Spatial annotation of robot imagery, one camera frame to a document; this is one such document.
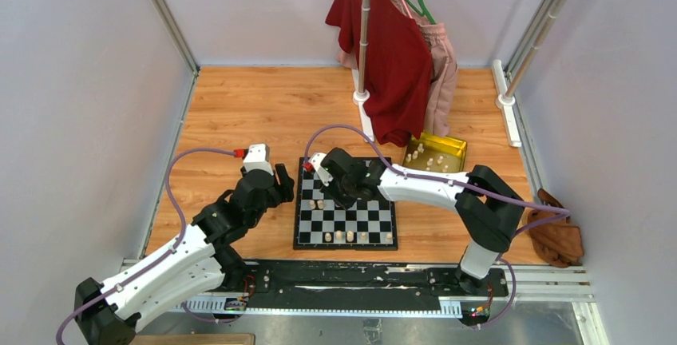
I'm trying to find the brown cloth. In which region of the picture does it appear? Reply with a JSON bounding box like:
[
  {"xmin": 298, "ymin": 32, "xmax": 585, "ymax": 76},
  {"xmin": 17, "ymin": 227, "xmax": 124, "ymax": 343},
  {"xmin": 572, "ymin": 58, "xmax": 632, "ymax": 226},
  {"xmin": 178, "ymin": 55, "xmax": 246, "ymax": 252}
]
[{"xmin": 526, "ymin": 188, "xmax": 584, "ymax": 268}]

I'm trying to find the yellow metal tin box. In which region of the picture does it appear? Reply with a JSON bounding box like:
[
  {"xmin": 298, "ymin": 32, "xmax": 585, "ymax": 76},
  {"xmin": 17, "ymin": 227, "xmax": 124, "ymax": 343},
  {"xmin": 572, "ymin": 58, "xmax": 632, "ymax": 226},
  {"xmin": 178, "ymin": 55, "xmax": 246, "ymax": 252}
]
[{"xmin": 402, "ymin": 133, "xmax": 468, "ymax": 173}]

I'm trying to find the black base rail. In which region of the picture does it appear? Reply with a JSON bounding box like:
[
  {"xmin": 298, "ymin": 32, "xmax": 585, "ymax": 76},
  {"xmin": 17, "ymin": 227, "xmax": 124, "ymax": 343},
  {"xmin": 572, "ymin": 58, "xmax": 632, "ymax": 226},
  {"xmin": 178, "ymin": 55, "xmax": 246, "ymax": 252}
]
[{"xmin": 210, "ymin": 260, "xmax": 513, "ymax": 319}]

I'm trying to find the red t-shirt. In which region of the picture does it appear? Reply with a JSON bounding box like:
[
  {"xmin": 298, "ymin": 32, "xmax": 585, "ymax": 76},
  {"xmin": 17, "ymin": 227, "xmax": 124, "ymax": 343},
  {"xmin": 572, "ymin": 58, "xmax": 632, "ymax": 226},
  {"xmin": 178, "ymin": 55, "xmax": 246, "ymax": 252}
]
[{"xmin": 326, "ymin": 0, "xmax": 433, "ymax": 147}]

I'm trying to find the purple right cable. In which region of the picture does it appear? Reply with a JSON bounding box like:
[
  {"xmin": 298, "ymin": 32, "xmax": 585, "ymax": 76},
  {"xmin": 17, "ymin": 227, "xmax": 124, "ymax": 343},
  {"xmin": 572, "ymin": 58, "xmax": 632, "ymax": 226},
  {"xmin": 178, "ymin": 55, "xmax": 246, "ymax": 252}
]
[{"xmin": 302, "ymin": 124, "xmax": 571, "ymax": 327}]

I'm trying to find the black white chess board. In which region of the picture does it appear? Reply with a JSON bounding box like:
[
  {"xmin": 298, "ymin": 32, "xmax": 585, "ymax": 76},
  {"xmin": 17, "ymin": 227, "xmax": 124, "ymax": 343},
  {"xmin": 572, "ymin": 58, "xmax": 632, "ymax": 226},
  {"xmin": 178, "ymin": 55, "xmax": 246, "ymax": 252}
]
[{"xmin": 292, "ymin": 167, "xmax": 398, "ymax": 251}]

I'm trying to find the purple cable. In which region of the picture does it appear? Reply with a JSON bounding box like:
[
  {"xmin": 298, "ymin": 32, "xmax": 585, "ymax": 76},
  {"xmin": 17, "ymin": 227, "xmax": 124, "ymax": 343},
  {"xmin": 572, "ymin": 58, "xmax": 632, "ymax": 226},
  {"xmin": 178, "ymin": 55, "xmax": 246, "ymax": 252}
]
[
  {"xmin": 55, "ymin": 148, "xmax": 244, "ymax": 345},
  {"xmin": 302, "ymin": 124, "xmax": 571, "ymax": 327}
]

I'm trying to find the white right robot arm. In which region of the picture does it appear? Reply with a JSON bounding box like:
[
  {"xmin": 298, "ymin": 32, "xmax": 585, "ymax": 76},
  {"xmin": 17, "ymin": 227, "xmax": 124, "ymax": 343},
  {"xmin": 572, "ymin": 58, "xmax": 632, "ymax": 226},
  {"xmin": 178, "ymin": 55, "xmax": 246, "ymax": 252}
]
[{"xmin": 305, "ymin": 148, "xmax": 525, "ymax": 295}]

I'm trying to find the white clothes rack stand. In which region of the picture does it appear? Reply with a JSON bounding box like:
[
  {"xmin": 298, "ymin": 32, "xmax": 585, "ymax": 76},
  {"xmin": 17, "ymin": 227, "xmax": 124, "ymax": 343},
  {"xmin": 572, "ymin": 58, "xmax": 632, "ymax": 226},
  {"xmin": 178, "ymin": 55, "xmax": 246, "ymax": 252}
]
[{"xmin": 353, "ymin": 0, "xmax": 375, "ymax": 142}]

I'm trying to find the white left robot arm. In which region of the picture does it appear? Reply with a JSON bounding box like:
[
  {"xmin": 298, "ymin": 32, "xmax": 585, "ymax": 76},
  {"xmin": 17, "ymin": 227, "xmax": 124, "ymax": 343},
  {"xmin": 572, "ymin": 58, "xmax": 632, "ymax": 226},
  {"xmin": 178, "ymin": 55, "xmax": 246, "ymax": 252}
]
[{"xmin": 74, "ymin": 164, "xmax": 295, "ymax": 344}]

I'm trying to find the white right rack foot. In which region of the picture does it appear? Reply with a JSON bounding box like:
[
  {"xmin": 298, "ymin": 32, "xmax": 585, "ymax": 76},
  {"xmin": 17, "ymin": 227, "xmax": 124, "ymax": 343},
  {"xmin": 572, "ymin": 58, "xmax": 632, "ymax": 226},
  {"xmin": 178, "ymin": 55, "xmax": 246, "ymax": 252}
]
[{"xmin": 491, "ymin": 59, "xmax": 522, "ymax": 148}]

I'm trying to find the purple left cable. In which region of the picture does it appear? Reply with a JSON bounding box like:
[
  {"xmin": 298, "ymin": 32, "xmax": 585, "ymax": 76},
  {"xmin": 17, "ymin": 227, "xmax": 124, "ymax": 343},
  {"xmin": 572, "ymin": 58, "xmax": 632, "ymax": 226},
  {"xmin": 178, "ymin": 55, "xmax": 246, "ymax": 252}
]
[{"xmin": 55, "ymin": 148, "xmax": 244, "ymax": 345}]

